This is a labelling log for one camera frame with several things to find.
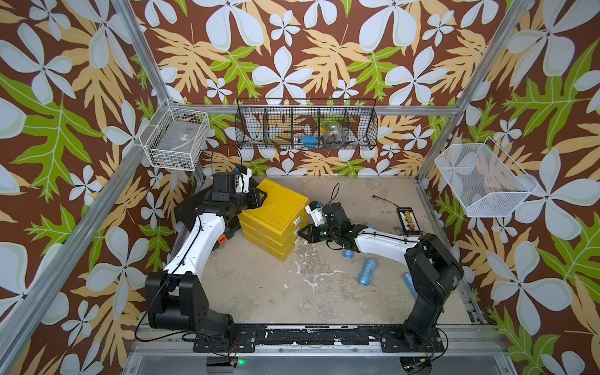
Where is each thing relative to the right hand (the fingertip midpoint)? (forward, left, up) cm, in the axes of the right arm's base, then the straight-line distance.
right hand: (297, 232), depth 88 cm
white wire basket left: (+27, +47, +24) cm, 59 cm away
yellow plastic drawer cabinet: (-4, +8, +11) cm, 14 cm away
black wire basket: (+41, -4, +20) cm, 46 cm away
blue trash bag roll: (-9, -28, -8) cm, 31 cm away
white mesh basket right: (+10, -67, +17) cm, 70 cm away
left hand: (+9, +12, +13) cm, 20 cm away
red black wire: (+27, -38, -11) cm, 48 cm away
